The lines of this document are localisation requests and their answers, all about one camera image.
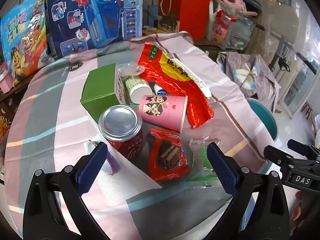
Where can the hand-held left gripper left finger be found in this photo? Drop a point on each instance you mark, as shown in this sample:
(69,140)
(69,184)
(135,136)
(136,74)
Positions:
(93,167)

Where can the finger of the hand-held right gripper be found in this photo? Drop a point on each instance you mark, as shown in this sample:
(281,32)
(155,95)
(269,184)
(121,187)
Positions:
(301,147)
(276,153)

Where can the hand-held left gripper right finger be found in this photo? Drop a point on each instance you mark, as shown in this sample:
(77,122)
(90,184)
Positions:
(222,171)

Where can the clear green wrapper packet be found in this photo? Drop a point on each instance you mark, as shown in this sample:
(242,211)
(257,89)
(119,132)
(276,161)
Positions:
(197,155)

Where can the white paper napkin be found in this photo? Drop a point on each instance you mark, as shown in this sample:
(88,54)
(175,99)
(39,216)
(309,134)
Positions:
(125,177)

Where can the teal trash bin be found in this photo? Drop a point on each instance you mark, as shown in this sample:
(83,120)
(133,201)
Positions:
(262,120)

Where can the red cola can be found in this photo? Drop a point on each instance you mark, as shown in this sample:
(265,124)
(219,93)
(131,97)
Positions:
(120,122)

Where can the red chocolate wafer packet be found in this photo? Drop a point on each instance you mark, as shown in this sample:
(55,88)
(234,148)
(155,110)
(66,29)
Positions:
(167,155)

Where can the green cardboard box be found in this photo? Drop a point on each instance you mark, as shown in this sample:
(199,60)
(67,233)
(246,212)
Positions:
(100,87)

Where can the pink paper cup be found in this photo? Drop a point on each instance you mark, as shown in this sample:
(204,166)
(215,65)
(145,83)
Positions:
(162,110)

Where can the white supplement bottle green label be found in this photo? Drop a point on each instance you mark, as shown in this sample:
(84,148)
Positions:
(137,87)

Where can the clear water bottle blue label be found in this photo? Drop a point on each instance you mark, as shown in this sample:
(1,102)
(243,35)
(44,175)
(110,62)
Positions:
(160,89)

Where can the large red snack bag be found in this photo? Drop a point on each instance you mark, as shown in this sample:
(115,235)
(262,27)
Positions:
(155,65)

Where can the person's right hand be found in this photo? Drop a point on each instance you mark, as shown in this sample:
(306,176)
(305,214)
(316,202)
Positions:
(296,205)

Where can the purple wrapper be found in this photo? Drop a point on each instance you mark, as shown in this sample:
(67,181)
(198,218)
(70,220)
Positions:
(113,163)

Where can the wooden stool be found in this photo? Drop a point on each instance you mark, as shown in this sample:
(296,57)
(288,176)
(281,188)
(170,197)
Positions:
(307,110)

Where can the pink checked sheet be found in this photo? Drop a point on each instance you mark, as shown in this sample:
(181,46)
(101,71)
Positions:
(62,105)

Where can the grey striped cloth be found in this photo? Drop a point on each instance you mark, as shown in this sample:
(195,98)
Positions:
(250,65)

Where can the colourful tinsel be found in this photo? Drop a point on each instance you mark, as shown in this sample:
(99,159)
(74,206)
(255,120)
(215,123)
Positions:
(5,125)

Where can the clear crumpled plastic wrapper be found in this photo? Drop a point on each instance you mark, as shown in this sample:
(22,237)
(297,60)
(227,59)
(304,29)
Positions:
(130,68)

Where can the small pink box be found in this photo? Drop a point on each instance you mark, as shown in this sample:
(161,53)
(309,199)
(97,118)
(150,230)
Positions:
(5,80)

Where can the clear plastic storage box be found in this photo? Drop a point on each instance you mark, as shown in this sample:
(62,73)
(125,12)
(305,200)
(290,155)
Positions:
(240,30)

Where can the cartoon printed bag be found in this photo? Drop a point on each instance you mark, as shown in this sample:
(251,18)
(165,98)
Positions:
(25,42)

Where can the blue toy box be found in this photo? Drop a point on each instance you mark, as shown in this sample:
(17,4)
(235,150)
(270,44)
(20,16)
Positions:
(100,10)

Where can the red cardboard box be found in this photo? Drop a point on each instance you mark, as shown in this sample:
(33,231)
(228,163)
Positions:
(190,10)

